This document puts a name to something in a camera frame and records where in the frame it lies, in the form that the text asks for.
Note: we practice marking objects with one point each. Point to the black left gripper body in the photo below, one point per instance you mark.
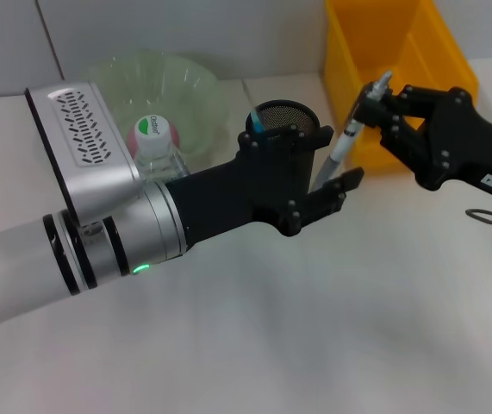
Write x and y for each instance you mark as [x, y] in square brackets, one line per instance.
[237, 194]

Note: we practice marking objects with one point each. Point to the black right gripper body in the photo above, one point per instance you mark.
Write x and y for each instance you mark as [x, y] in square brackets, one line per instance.
[474, 151]

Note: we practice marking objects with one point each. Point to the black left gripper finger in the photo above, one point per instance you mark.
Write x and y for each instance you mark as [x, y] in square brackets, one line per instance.
[306, 136]
[323, 200]

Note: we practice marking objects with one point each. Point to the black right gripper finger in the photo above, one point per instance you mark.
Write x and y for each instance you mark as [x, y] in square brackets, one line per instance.
[409, 146]
[409, 103]

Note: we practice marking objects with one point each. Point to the grey white ballpoint pen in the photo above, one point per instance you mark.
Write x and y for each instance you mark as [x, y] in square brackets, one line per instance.
[340, 151]

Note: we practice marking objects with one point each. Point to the blue sheathed scissors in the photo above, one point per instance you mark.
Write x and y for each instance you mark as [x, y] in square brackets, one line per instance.
[257, 125]

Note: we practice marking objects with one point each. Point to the clear plastic ruler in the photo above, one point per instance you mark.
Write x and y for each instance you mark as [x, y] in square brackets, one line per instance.
[250, 100]

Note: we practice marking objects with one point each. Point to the clear green-label water bottle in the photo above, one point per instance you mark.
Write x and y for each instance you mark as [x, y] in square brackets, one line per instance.
[155, 151]

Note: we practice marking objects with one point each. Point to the pink peach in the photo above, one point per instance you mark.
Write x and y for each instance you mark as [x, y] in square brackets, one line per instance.
[130, 144]

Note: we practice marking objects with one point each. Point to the black mesh pen holder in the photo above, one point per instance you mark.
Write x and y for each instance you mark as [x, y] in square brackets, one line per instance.
[284, 114]

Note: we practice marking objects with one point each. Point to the pale green glass fruit bowl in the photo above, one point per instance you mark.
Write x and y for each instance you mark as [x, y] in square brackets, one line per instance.
[185, 95]

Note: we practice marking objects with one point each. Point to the yellow plastic bin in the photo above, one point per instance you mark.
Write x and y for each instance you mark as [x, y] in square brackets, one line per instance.
[349, 64]

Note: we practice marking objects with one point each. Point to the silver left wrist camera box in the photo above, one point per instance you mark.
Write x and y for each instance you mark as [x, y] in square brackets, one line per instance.
[86, 142]

